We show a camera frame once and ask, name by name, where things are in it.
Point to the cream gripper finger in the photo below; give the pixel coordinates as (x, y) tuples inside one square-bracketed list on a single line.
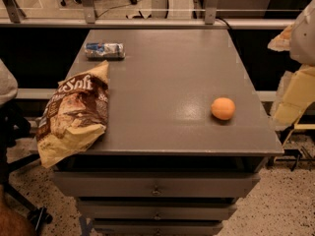
[(296, 92), (282, 41)]

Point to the orange fruit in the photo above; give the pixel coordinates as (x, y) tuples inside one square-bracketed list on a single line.
[(223, 108)]

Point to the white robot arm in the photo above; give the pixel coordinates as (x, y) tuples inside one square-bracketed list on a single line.
[(302, 44)]

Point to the brown yellow chip bag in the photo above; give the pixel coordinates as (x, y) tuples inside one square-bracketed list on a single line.
[(75, 116)]

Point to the grey drawer cabinet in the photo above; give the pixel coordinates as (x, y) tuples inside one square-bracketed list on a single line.
[(166, 165)]

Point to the metal railing with posts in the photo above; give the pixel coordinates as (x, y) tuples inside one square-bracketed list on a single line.
[(88, 15)]

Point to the black office chair left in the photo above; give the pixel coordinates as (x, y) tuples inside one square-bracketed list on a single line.
[(12, 126)]

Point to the yellow frame stand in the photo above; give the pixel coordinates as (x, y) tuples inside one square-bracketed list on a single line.
[(298, 145)]

